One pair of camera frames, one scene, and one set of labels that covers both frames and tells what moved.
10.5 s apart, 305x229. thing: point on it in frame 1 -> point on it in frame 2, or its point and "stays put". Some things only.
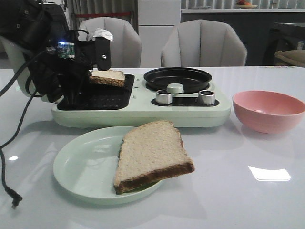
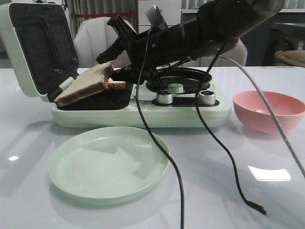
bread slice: [149, 153] -> [96, 79]
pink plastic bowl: [267, 112] stays put
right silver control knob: [206, 97] stays put
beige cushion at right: [296, 56] stays put
